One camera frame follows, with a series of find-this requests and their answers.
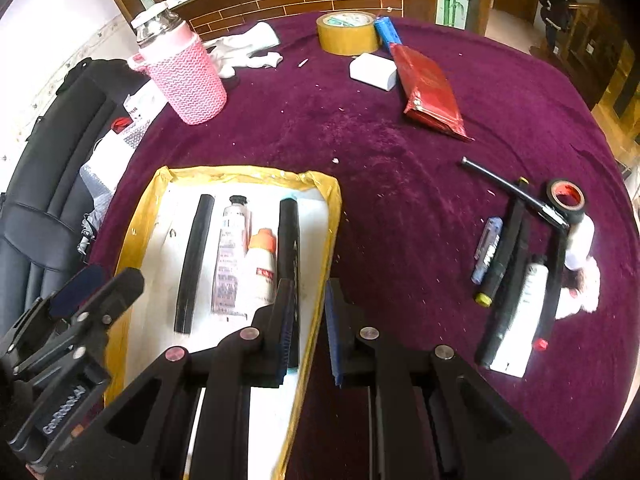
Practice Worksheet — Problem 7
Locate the black leather chair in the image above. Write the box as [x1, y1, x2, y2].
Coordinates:
[0, 57, 137, 332]

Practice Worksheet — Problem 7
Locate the blue pen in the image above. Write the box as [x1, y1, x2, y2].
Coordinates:
[471, 216, 503, 284]

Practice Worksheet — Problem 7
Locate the white tube black cap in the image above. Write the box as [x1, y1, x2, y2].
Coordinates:
[490, 254, 549, 378]

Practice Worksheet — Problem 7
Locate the yellow taped cardboard tray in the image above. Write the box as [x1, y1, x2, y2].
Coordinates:
[102, 165, 343, 480]

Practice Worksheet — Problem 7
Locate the beige packing tape roll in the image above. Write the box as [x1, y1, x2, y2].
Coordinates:
[316, 11, 382, 56]

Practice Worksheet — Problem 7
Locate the wooden cabinet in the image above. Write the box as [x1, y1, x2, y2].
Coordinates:
[92, 0, 441, 42]

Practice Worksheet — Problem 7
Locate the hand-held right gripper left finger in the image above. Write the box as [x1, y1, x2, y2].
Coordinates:
[42, 277, 301, 480]

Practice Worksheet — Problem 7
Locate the black marker yellow cap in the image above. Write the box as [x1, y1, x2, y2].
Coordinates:
[474, 177, 531, 307]

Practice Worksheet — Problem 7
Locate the black jacket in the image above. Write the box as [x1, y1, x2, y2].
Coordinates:
[539, 0, 577, 54]

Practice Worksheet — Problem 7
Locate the silver hand cream tube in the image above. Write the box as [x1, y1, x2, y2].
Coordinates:
[211, 195, 253, 321]

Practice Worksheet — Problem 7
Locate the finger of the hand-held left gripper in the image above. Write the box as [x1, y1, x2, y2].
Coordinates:
[70, 267, 146, 357]
[50, 265, 106, 319]

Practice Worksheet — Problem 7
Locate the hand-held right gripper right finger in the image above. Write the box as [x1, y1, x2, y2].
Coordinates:
[324, 278, 572, 480]

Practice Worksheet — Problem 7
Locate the pink fluffy puff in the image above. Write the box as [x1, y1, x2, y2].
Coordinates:
[555, 255, 601, 321]

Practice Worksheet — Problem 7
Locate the white plastic bottle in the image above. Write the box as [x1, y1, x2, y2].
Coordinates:
[565, 215, 596, 272]

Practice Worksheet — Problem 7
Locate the black electrical tape roll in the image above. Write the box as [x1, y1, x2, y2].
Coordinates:
[545, 178, 587, 226]

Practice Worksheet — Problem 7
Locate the long black stick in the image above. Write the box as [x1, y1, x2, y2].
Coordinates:
[475, 215, 532, 367]

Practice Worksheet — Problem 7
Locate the thick black marker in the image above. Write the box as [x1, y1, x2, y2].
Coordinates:
[277, 199, 303, 372]

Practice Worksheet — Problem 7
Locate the white glue bottle orange cap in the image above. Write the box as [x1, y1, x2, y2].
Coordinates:
[239, 228, 279, 312]

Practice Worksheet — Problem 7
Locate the white cloth glove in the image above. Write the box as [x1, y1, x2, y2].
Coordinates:
[202, 22, 284, 81]

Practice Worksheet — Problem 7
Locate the white plastic bag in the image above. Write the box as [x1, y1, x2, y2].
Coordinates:
[122, 81, 169, 152]

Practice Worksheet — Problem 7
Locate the thin black rod barcode label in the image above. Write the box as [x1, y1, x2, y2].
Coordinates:
[461, 156, 569, 229]

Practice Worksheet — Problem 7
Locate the blue packet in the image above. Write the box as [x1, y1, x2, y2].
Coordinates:
[375, 16, 404, 54]

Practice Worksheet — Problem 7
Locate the white rectangular box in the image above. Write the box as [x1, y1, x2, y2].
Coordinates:
[349, 53, 398, 92]

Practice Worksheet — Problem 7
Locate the wooden furniture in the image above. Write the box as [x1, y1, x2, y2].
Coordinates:
[530, 2, 640, 171]

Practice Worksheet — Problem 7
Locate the pink knit sleeve thermos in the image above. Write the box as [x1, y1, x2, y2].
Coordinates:
[126, 2, 228, 126]

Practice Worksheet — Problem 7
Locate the clear bubble wrap bag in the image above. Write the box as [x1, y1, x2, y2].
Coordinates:
[79, 125, 147, 262]

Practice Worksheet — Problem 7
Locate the purple velvet tablecloth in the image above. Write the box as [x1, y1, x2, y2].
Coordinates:
[87, 10, 640, 480]

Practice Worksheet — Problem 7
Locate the red foil packet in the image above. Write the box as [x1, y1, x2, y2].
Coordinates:
[390, 44, 474, 142]

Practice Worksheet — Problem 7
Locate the black marker red cap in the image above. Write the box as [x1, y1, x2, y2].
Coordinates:
[532, 225, 571, 346]

